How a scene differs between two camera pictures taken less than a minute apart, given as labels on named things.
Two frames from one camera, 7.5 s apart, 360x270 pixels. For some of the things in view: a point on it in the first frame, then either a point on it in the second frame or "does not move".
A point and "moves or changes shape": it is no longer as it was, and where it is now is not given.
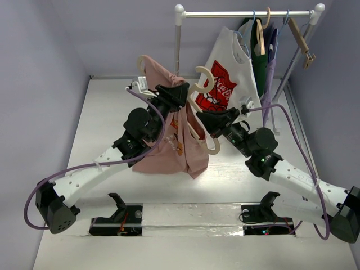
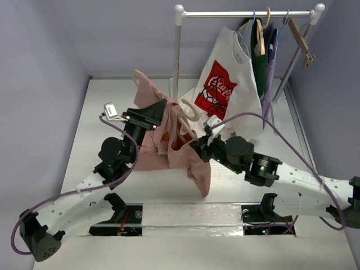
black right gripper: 219,129 → 205,149
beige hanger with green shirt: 260,30 does not move
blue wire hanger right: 279,33 does not move
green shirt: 260,61 does not move
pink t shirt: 183,147 moves or changes shape
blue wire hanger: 242,36 does not move
